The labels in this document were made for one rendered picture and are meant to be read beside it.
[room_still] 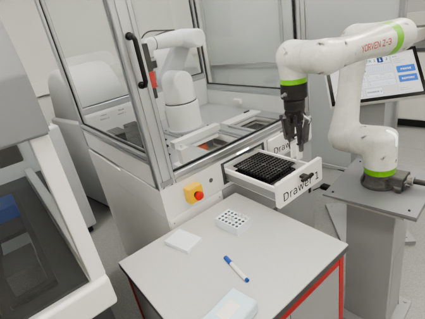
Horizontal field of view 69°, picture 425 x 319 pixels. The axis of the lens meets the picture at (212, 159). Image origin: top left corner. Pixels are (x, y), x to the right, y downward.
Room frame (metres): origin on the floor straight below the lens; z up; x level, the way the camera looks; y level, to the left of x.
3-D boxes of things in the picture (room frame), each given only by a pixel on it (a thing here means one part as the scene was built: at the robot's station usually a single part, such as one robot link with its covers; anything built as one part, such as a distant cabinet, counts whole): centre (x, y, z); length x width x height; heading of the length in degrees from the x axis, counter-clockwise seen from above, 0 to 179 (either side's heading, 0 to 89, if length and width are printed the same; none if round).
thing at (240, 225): (1.04, -0.04, 0.78); 0.12 x 0.08 x 0.04; 40
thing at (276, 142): (1.54, -0.42, 0.87); 0.29 x 0.02 x 0.11; 125
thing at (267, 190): (1.27, -0.22, 0.86); 0.40 x 0.26 x 0.06; 35
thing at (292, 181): (1.10, -0.34, 0.87); 0.29 x 0.02 x 0.11; 125
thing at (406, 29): (1.16, -0.73, 1.37); 0.18 x 0.13 x 0.12; 122
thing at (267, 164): (1.27, -0.23, 0.87); 0.22 x 0.18 x 0.06; 35
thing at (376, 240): (1.13, -0.70, 0.38); 0.30 x 0.30 x 0.76; 41
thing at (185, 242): (0.99, 0.17, 0.77); 0.13 x 0.09 x 0.02; 48
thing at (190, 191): (1.16, 0.10, 0.88); 0.07 x 0.05 x 0.07; 125
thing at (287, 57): (1.06, -0.33, 1.36); 0.13 x 0.11 x 0.14; 31
